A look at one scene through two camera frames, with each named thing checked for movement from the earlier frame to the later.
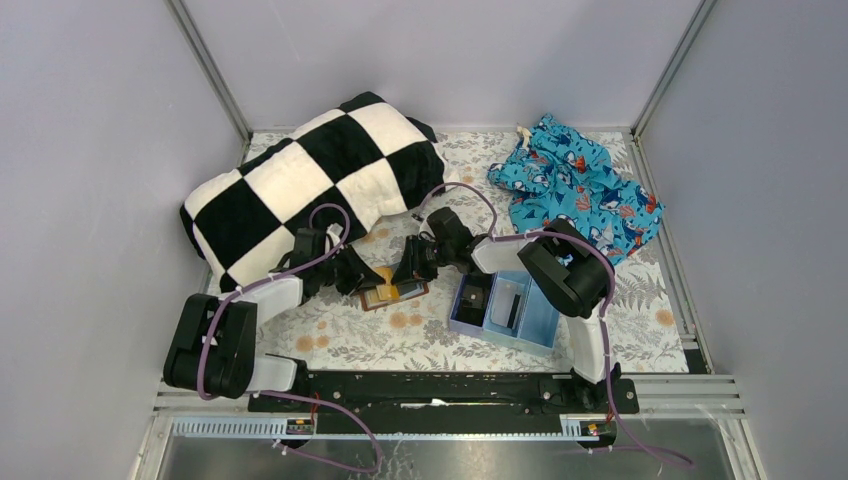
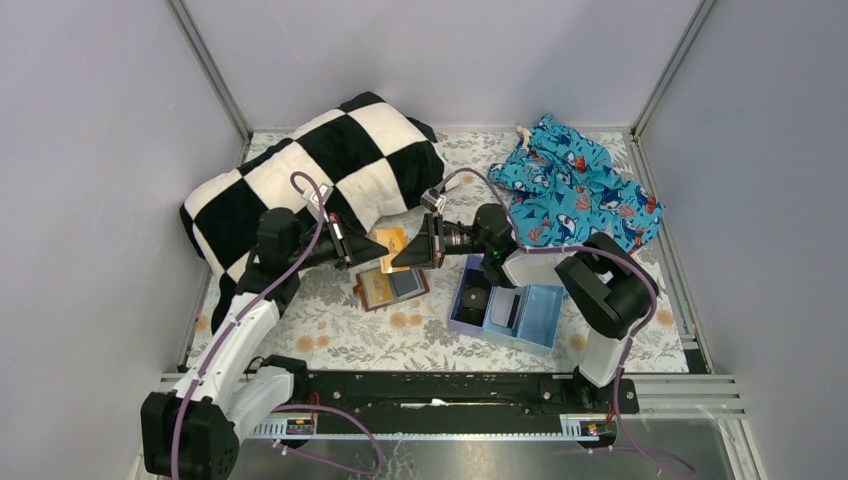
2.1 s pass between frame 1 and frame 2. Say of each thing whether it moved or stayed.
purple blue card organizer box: stayed
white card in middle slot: stayed
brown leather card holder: stayed
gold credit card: moved
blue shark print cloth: stayed
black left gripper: moved
